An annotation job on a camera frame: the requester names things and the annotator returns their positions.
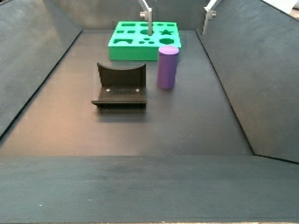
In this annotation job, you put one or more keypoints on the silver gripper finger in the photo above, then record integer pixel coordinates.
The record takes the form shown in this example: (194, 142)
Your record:
(148, 15)
(210, 13)

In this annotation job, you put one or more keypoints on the purple cylinder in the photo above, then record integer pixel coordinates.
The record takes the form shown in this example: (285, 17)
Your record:
(168, 64)

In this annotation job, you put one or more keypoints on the green shape sorter board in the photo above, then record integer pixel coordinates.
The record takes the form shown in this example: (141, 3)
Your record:
(133, 44)

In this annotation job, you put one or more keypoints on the black curved holder stand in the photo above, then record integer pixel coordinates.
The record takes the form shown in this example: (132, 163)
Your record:
(122, 86)

